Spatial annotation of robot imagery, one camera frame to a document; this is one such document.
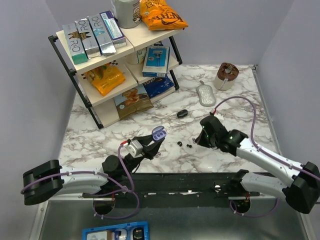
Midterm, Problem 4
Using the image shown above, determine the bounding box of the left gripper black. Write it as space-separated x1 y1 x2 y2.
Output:
121 132 165 178

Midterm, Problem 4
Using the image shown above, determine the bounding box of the purple earbud charging case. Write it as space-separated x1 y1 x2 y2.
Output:
151 125 167 142

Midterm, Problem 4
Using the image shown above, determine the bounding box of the black earbud charging case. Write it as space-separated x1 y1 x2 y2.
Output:
176 109 189 119

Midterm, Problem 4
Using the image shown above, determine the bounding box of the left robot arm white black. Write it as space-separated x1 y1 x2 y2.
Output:
20 134 165 206

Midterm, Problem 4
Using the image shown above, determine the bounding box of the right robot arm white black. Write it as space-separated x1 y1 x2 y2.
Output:
195 115 320 214

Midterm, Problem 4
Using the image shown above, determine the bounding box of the silver glitter pouch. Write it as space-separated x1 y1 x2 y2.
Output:
196 80 216 107

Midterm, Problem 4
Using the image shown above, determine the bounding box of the brown blue snack bag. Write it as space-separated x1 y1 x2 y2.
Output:
113 84 154 120

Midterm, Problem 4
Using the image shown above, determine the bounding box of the dark blue chips bag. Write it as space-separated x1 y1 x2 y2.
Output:
143 77 174 99

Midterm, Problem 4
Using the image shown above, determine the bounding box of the black and cream shelf rack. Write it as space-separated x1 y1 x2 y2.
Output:
48 23 183 129

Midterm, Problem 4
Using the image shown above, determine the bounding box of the brown white cup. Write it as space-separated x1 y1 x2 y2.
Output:
213 62 239 91

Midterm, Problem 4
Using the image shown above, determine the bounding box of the orange snack bag middle shelf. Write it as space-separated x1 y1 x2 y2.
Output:
84 63 126 96

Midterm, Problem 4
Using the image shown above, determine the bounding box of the blue razor box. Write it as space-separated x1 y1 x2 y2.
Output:
142 45 170 78

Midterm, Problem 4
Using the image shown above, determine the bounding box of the blue plastic tray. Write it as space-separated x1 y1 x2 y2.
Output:
81 221 150 240

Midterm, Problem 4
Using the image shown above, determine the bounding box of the white cup on shelf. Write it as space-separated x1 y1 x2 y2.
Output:
125 47 147 65

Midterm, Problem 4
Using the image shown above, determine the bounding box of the purple white box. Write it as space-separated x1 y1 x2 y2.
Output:
99 10 127 49

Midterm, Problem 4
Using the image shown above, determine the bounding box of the silver blue toothpaste box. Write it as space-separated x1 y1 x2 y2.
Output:
88 14 116 56

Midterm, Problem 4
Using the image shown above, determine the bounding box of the silver toothpaste box middle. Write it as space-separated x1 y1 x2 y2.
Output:
75 18 101 60

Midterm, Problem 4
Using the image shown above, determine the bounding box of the teal silver toothpaste box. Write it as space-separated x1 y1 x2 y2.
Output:
62 23 88 65

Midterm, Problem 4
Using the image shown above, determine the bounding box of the orange chips bag top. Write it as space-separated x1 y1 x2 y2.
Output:
139 0 189 31

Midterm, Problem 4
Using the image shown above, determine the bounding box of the grey white mug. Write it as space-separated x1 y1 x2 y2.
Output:
111 0 141 29

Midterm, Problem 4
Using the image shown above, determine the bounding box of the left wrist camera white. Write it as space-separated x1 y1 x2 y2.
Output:
125 140 143 158

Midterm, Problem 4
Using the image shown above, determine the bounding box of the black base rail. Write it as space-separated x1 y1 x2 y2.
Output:
51 172 261 208

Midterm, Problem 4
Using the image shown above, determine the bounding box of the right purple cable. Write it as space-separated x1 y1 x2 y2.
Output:
213 96 320 219

